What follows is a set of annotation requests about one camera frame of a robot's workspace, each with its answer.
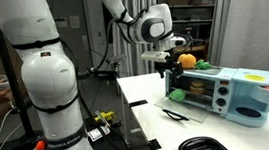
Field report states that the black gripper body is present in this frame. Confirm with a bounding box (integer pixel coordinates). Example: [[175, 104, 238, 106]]
[[153, 59, 183, 74]]

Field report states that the orange fruit plushie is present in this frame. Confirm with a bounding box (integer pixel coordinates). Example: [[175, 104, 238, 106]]
[[176, 52, 199, 71]]

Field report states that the green leafy plushie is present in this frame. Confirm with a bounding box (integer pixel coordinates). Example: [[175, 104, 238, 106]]
[[193, 58, 214, 72]]

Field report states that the light blue toaster oven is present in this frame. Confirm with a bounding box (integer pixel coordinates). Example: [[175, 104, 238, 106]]
[[160, 59, 269, 130]]

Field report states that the grey door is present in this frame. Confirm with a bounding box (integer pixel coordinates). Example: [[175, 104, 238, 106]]
[[29, 0, 100, 75]]

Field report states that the toy burger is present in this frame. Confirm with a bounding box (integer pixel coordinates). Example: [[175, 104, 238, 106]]
[[188, 79, 207, 95]]

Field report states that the grey curtain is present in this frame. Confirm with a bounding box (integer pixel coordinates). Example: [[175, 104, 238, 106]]
[[107, 0, 160, 79]]

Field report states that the black tape strip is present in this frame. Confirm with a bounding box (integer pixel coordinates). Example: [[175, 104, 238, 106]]
[[128, 98, 149, 110], [146, 137, 164, 150]]

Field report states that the dark shelf unit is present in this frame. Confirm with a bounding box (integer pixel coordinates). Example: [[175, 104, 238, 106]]
[[150, 0, 217, 66]]

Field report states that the yellow clamp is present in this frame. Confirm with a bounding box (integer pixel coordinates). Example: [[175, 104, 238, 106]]
[[93, 108, 117, 125]]

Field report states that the white label tag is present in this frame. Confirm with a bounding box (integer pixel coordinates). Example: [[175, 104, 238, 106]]
[[86, 124, 112, 143]]

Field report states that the white paper notice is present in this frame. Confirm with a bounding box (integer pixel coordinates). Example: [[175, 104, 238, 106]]
[[52, 15, 69, 29], [68, 15, 81, 29]]

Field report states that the white bottle orange cap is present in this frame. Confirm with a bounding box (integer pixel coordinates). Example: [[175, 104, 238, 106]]
[[30, 139, 48, 150]]

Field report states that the black slanted pole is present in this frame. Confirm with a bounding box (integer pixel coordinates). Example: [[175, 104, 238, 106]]
[[0, 0, 48, 139]]

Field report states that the white cable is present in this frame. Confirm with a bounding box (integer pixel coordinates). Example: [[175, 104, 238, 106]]
[[0, 105, 16, 150]]

